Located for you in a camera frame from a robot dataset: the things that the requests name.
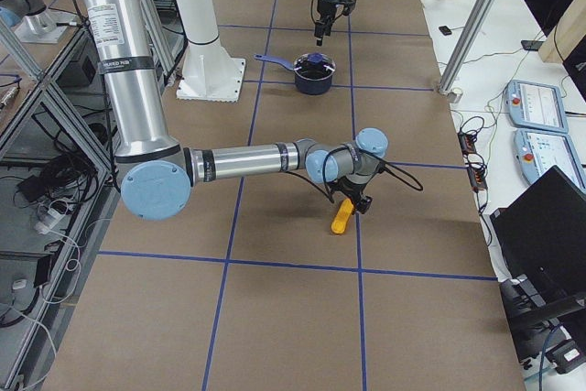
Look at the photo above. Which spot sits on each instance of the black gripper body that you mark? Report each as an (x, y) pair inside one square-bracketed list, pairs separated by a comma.
[(346, 190), (324, 8)]

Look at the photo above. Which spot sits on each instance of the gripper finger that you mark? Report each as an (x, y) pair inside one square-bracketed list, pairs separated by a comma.
[(327, 25), (336, 193), (319, 32), (363, 204)]

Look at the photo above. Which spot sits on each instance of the yellow plastic corn cob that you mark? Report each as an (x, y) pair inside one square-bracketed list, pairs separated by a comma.
[(342, 217)]

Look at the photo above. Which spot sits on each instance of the glass lid purple knob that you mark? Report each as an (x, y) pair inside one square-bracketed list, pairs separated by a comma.
[(315, 66)]

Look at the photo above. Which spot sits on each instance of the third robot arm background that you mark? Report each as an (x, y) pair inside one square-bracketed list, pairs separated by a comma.
[(32, 21)]

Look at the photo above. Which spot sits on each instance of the small black device on desk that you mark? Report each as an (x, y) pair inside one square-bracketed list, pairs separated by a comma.
[(444, 30)]

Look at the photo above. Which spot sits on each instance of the black power strip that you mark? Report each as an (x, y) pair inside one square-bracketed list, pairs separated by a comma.
[(474, 162)]

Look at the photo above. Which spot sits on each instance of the black laptop computer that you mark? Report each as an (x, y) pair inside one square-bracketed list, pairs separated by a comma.
[(542, 233)]

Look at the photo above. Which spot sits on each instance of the lower teach pendant tablet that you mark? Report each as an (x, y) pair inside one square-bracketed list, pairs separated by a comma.
[(538, 151)]

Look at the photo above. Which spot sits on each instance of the teach pendant tablet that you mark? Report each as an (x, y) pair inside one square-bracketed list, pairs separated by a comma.
[(538, 151), (536, 105)]

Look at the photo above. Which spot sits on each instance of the upper teach pendant tablet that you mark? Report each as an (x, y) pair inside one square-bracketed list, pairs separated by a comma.
[(536, 105)]

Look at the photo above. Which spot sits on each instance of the black monitor stand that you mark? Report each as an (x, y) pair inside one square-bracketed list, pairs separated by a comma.
[(538, 321)]

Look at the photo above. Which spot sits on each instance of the black smartphone on desk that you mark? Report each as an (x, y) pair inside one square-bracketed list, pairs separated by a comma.
[(531, 45)]

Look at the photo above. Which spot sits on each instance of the dark blue saucepan purple handle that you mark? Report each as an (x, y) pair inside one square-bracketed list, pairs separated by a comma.
[(306, 86)]

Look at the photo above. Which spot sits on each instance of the aluminium frame post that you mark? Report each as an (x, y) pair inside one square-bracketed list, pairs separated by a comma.
[(470, 31)]

